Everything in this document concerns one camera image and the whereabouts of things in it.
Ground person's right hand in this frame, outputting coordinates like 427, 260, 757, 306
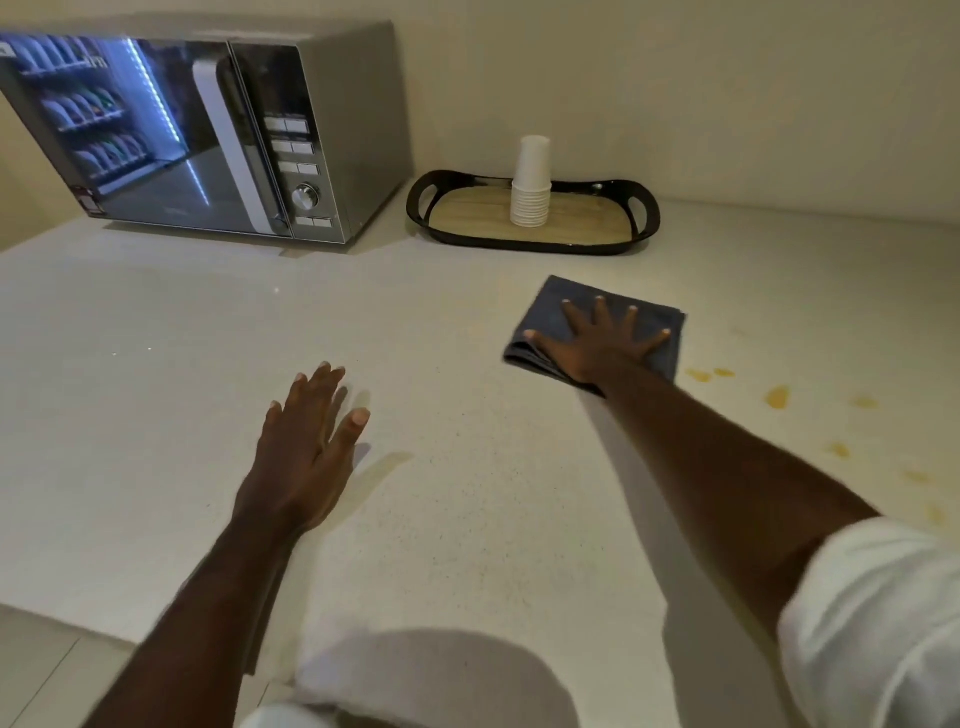
523, 295, 673, 393

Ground person's left hand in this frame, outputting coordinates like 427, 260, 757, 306
232, 361, 372, 535

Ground dark blue cleaning cloth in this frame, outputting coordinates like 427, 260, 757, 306
502, 274, 687, 397

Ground person's right forearm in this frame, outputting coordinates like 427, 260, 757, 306
589, 373, 883, 640

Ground person's left forearm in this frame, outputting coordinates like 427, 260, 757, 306
81, 508, 303, 728

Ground yellow liquid spill spots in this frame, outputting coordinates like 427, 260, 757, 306
686, 366, 948, 526

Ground stack of white paper cups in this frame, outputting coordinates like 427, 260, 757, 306
510, 135, 554, 228

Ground black tray with wooden base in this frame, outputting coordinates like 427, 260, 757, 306
406, 170, 662, 257

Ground silver microwave oven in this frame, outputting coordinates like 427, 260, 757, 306
0, 18, 415, 246

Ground white shirt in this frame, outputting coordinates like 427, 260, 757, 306
240, 516, 960, 728

